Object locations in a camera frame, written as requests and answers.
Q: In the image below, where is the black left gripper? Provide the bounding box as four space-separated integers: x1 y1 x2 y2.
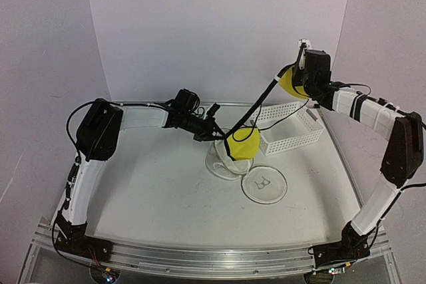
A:
181 112 228 142

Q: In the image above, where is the white mesh laundry bag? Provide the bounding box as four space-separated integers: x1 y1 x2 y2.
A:
205 141 288 205

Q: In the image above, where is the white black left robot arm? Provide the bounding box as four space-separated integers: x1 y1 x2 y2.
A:
55 89 225 255

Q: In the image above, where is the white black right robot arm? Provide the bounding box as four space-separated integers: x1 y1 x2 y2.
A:
291 43 425 235

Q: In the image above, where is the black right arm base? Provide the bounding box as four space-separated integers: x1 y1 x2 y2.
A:
308 222 379 269

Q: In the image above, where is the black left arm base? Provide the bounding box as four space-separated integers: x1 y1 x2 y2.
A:
51 211 112 263

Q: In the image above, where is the white plastic perforated basket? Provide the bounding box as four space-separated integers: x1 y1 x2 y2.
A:
247 102 324 156

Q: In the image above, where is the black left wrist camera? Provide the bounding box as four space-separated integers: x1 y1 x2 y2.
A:
205 103 220 119

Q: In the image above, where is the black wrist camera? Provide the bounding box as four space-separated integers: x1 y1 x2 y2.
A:
205 103 220 119
296 38 312 70

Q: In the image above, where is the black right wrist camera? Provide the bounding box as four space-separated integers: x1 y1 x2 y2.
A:
296 38 312 70

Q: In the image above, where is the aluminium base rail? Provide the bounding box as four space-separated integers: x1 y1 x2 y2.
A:
33 222 390 279

